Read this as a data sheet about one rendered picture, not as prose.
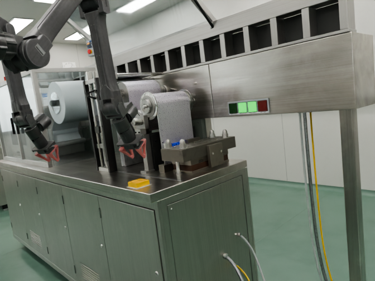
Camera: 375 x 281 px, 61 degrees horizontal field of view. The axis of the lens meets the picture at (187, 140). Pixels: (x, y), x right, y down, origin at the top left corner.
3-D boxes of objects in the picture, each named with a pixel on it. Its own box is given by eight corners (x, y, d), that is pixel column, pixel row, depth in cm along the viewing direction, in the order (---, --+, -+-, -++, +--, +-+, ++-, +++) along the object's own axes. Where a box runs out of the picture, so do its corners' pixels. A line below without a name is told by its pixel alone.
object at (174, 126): (161, 149, 166) (157, 114, 163) (193, 141, 182) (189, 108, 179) (162, 149, 165) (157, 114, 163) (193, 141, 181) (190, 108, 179)
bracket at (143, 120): (139, 173, 171) (131, 116, 167) (149, 170, 175) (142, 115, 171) (145, 174, 167) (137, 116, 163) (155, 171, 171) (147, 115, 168)
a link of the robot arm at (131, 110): (99, 107, 121) (116, 105, 117) (113, 92, 129) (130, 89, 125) (112, 132, 127) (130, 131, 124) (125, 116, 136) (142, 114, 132)
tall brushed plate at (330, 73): (52, 127, 349) (47, 100, 345) (76, 124, 368) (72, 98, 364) (354, 110, 124) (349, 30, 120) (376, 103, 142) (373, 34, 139)
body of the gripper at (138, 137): (124, 138, 135) (117, 124, 131) (144, 137, 131) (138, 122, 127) (117, 148, 130) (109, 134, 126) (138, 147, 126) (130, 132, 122)
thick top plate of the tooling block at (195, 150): (162, 160, 161) (160, 149, 160) (214, 146, 188) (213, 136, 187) (183, 162, 149) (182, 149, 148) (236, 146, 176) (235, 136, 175)
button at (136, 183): (128, 187, 144) (127, 182, 144) (140, 183, 149) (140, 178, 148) (136, 188, 139) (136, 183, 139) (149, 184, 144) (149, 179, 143)
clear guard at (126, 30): (56, 9, 220) (56, 9, 220) (111, 57, 250) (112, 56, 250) (145, -59, 144) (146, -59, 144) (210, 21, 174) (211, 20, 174)
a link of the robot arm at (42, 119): (11, 119, 142) (24, 117, 139) (28, 105, 150) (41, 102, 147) (27, 139, 149) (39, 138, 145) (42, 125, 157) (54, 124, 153)
